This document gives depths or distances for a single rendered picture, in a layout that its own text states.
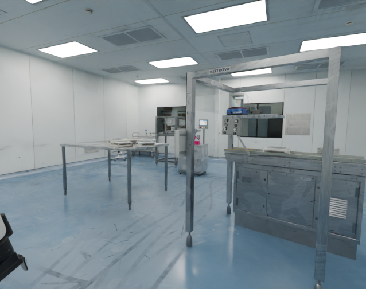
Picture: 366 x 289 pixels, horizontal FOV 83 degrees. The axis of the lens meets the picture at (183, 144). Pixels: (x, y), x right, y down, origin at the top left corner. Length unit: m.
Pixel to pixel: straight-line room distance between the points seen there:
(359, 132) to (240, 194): 5.64
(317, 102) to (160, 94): 5.48
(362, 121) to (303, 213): 5.59
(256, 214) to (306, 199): 0.56
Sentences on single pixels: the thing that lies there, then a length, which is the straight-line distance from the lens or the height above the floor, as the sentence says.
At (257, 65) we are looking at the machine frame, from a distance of 1.78.
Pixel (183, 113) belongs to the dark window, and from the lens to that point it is 8.23.
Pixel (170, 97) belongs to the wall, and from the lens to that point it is 8.53.
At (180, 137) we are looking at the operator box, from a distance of 1.96.
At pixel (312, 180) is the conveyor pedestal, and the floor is 0.69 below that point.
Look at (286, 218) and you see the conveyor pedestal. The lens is 2.60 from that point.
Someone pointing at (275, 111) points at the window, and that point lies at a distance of 7.53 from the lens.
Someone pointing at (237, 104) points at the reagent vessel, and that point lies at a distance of 2.57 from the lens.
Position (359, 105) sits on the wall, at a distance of 7.83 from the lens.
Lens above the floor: 1.20
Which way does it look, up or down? 5 degrees down
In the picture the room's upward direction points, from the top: 1 degrees clockwise
